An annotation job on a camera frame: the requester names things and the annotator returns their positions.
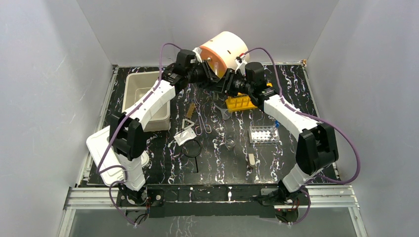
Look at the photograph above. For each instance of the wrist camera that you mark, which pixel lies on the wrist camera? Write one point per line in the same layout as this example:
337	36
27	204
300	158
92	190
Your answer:
241	63
198	51

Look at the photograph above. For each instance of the cream plastic bin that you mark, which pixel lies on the cream plastic bin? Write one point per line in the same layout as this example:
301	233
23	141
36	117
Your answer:
137	85

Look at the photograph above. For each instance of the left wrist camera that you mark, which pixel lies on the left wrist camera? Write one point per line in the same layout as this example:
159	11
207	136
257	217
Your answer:
198	51

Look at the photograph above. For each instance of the yellow test tube rack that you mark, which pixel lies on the yellow test tube rack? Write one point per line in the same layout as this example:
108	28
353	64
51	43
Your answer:
241	102

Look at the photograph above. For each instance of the black ring clamp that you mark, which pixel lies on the black ring clamp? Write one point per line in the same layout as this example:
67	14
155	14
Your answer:
192	149

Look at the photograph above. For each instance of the black base frame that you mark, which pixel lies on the black base frame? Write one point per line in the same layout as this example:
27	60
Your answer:
264	201

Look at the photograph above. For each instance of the clear acrylic tube rack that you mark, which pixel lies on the clear acrylic tube rack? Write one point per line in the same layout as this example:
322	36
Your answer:
263	134

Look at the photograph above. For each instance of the cylindrical drawer cabinet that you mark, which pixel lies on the cylindrical drawer cabinet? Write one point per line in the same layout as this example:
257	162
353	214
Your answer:
224	48

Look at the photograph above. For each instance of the white bin lid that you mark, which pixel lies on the white bin lid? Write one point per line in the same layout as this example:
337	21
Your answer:
97	144

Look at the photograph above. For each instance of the clear plastic funnel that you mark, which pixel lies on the clear plastic funnel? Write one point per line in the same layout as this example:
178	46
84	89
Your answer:
224	113

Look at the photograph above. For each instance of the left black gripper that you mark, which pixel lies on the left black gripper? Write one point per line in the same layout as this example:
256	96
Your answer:
207	74

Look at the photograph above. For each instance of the white clay triangle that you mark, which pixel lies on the white clay triangle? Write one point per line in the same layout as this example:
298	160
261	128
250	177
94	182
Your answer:
186	124

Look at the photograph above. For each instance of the small glass beaker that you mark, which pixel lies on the small glass beaker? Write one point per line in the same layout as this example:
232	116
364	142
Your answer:
230	140

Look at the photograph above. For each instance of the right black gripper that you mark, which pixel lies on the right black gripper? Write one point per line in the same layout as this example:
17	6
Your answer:
226	85

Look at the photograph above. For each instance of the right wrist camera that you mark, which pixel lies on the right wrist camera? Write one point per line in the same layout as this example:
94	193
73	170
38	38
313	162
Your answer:
241	63

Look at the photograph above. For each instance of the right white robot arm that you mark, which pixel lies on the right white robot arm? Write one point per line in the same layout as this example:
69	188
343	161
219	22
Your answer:
316	142

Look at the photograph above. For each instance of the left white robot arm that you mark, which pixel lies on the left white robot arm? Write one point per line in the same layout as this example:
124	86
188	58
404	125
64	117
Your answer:
119	150

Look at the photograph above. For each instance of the glass test tube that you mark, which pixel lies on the glass test tube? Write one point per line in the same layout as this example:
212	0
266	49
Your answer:
216	68

